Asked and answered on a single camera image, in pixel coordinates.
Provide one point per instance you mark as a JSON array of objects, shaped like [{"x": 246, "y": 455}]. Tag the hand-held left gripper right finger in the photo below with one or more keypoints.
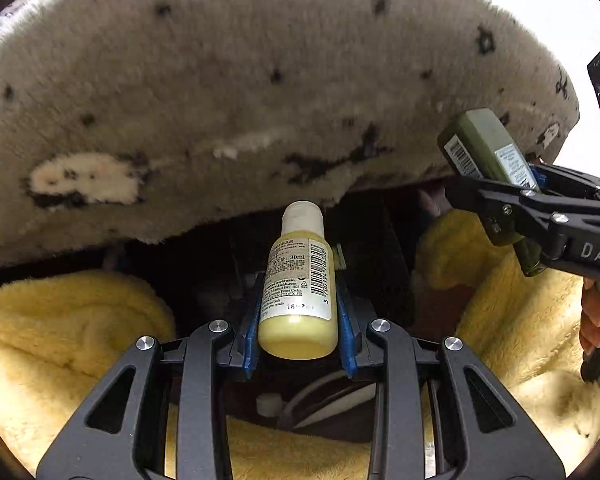
[{"x": 347, "y": 330}]

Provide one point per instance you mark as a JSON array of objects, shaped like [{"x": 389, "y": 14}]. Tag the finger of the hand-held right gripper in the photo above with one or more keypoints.
[
  {"x": 510, "y": 210},
  {"x": 575, "y": 182}
]

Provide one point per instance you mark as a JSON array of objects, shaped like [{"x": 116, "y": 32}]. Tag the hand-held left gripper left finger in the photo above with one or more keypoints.
[{"x": 250, "y": 330}]

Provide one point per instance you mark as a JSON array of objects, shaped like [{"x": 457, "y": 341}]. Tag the yellow lotion bottle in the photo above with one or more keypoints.
[{"x": 300, "y": 285}]

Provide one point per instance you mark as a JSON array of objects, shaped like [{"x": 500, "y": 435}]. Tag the olive green bottle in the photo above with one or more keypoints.
[{"x": 480, "y": 145}]

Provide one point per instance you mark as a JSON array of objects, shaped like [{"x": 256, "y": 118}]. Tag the person's right hand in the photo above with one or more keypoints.
[{"x": 592, "y": 315}]

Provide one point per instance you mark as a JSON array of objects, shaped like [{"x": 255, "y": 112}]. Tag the white plastic piece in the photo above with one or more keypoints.
[{"x": 270, "y": 405}]

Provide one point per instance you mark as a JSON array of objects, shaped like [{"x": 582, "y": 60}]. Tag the yellow fleece cloth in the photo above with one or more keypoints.
[{"x": 55, "y": 335}]

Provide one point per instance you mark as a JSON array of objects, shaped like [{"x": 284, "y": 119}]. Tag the grey printed blanket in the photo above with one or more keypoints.
[{"x": 230, "y": 85}]

